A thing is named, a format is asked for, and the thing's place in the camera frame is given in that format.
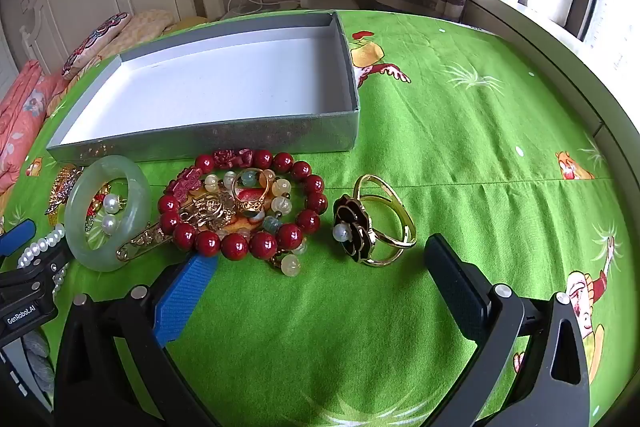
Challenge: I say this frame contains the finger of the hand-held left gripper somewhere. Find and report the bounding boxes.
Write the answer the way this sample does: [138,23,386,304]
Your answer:
[0,219,37,259]
[0,248,71,290]

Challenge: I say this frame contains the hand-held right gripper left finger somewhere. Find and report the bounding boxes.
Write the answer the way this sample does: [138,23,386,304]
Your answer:
[52,254,221,427]

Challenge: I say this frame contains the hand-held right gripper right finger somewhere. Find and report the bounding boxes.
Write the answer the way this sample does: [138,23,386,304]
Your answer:
[424,233,592,427]

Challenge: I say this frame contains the white pearl necklace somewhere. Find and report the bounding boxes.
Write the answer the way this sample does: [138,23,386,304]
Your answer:
[17,224,68,299]

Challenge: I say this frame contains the rhinestone brooch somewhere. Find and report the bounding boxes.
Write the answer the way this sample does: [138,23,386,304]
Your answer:
[44,166,84,226]

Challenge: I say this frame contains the gold pin brooch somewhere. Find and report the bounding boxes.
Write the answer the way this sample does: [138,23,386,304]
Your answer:
[116,217,177,261]

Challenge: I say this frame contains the gold figure charm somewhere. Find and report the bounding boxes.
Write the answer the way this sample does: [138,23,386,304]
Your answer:
[179,194,237,233]

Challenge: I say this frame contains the dark red bead bracelet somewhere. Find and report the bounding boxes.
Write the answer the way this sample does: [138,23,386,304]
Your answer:
[157,148,328,260]

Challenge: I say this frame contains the pale multicoloured bead bracelet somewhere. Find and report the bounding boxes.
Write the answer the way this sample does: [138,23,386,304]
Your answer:
[202,169,308,278]

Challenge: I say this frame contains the gold ring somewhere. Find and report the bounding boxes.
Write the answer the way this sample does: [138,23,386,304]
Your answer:
[231,168,274,221]

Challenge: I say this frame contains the black flower pearl ring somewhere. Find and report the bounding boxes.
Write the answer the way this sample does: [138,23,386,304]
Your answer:
[332,174,418,267]

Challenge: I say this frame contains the pale green jade bangle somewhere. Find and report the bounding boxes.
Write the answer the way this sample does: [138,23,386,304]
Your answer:
[64,155,152,272]

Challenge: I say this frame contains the white jewellery tray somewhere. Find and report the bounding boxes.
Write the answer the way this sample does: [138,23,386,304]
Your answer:
[46,10,361,164]

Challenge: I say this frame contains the pink floral quilt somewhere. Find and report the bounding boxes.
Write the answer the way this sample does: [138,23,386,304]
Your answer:
[0,59,68,202]

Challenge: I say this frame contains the green printed sheet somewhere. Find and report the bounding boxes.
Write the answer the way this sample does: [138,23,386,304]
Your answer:
[0,9,636,427]

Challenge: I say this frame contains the red floral cushion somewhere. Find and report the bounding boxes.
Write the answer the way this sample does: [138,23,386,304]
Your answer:
[61,12,132,80]

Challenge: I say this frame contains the beige pillow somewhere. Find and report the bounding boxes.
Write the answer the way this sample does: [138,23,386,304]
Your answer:
[107,9,176,55]

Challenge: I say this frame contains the beige windowsill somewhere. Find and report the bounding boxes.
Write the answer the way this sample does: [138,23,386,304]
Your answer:
[465,0,638,168]

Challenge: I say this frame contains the white nightstand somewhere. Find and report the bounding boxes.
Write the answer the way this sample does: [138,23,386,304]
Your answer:
[220,0,361,20]

